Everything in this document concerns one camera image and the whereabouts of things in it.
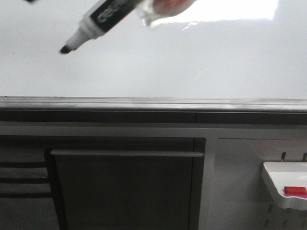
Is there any white black whiteboard marker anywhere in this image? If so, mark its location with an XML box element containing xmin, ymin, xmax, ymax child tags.
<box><xmin>59</xmin><ymin>0</ymin><xmax>195</xmax><ymax>55</ymax></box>

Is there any large white whiteboard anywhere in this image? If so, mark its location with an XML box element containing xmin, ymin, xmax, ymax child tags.
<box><xmin>0</xmin><ymin>0</ymin><xmax>307</xmax><ymax>112</ymax></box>

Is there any dark cabinet panel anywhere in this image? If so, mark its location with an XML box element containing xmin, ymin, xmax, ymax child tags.
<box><xmin>44</xmin><ymin>137</ymin><xmax>206</xmax><ymax>230</ymax></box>

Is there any white pegboard panel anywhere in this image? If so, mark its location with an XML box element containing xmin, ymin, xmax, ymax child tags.
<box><xmin>208</xmin><ymin>139</ymin><xmax>307</xmax><ymax>230</ymax></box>

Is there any red block in tray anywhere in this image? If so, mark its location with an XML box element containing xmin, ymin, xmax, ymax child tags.
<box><xmin>284</xmin><ymin>186</ymin><xmax>307</xmax><ymax>195</ymax></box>

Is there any pink item in tray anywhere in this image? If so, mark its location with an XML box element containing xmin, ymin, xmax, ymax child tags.
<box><xmin>284</xmin><ymin>194</ymin><xmax>307</xmax><ymax>199</ymax></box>

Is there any white plastic wall tray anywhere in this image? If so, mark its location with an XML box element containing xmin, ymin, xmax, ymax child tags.
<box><xmin>261</xmin><ymin>161</ymin><xmax>307</xmax><ymax>211</ymax></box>

